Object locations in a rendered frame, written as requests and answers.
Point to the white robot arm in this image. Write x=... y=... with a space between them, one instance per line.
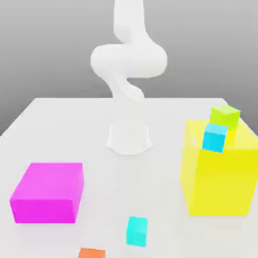
x=129 y=60

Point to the small sky blue cube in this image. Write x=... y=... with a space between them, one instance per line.
x=214 y=139

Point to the small lime green cube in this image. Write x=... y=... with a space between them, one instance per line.
x=224 y=117

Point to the small cyan cube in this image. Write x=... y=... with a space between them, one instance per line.
x=137 y=231

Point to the small orange cube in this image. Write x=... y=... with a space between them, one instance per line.
x=91 y=253

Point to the large magenta box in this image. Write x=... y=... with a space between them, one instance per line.
x=48 y=193

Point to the large yellow box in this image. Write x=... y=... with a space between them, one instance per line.
x=219 y=181

